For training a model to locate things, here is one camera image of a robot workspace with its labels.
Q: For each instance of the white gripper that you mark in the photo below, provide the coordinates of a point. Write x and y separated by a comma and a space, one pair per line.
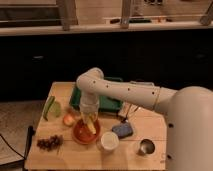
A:
89, 106

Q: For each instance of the yellow banana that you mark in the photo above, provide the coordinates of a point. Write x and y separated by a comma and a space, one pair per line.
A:
90, 125

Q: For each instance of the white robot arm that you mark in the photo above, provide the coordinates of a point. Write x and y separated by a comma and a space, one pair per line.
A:
188, 112

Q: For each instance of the red bowl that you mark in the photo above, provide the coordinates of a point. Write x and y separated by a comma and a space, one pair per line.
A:
82, 135

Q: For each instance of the green tray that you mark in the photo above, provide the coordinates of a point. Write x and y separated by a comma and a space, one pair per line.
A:
106, 104

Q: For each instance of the orange peach fruit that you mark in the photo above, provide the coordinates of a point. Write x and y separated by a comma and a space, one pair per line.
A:
68, 120

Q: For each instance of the green pepper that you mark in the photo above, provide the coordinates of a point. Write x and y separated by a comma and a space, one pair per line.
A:
47, 106

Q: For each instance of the white cup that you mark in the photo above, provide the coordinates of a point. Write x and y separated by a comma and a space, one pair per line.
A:
108, 142

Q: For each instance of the blue sponge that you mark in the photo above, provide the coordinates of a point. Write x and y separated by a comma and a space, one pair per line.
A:
123, 130

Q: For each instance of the purple grapes bunch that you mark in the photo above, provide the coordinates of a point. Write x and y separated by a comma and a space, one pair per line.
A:
50, 143

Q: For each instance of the metal cup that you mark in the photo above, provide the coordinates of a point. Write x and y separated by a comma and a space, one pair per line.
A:
146, 147

